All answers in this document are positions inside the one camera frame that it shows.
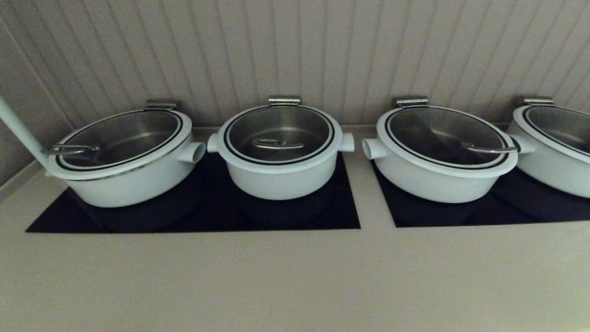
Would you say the black glass cooktop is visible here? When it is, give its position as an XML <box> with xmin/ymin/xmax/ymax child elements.
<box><xmin>371</xmin><ymin>161</ymin><xmax>590</xmax><ymax>228</ymax></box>
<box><xmin>25</xmin><ymin>152</ymin><xmax>361</xmax><ymax>233</ymax></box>

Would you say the small white pot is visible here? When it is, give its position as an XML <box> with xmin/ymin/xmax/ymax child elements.
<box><xmin>207</xmin><ymin>133</ymin><xmax>355</xmax><ymax>201</ymax></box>

